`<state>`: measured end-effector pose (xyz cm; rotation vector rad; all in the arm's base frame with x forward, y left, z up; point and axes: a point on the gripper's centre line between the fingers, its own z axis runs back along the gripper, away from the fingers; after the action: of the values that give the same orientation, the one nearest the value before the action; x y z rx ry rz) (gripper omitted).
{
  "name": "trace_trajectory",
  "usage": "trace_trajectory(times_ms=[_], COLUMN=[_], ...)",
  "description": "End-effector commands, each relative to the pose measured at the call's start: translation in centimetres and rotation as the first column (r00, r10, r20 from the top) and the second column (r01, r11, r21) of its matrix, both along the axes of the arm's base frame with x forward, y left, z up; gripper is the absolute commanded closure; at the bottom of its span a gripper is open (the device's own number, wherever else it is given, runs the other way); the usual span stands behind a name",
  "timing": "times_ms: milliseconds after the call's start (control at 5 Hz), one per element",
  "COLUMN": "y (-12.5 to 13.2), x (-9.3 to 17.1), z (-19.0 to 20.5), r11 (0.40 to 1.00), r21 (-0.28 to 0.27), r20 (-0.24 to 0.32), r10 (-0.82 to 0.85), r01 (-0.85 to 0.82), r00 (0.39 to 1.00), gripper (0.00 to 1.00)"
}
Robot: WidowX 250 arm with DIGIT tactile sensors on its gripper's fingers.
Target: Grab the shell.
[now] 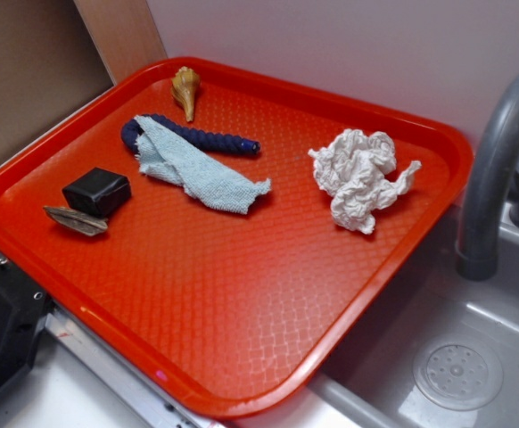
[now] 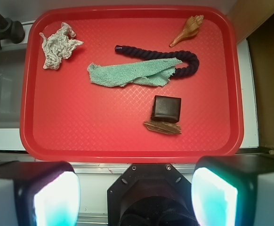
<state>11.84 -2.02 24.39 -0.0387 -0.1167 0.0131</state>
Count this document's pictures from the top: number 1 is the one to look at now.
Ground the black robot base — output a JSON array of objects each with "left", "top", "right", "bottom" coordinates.
[{"left": 0, "top": 259, "right": 52, "bottom": 396}]

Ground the dark blue twisted rope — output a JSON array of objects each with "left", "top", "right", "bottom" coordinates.
[{"left": 120, "top": 113, "right": 261, "bottom": 158}]

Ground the grey plastic faucet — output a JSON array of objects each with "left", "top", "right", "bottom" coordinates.
[{"left": 456, "top": 75, "right": 519, "bottom": 281}]

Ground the light blue cloth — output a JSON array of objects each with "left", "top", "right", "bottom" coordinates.
[{"left": 134, "top": 116, "right": 271, "bottom": 215}]

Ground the crumpled white paper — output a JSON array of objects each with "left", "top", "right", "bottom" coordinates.
[{"left": 308, "top": 129, "right": 422, "bottom": 235}]

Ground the sink drain strainer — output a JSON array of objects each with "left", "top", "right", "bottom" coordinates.
[{"left": 413, "top": 339, "right": 504, "bottom": 411}]

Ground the tan conch shell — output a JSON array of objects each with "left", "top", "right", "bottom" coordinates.
[{"left": 170, "top": 66, "right": 201, "bottom": 123}]

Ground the black square block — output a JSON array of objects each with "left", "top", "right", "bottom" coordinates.
[{"left": 62, "top": 168, "right": 132, "bottom": 218}]

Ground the grey toy sink basin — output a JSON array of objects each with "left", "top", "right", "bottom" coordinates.
[{"left": 311, "top": 210, "right": 519, "bottom": 427}]

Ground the brown cardboard panel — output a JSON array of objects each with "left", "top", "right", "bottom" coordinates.
[{"left": 0, "top": 1, "right": 167, "bottom": 164}]

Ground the red plastic tray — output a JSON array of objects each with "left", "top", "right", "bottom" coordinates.
[{"left": 0, "top": 57, "right": 473, "bottom": 420}]

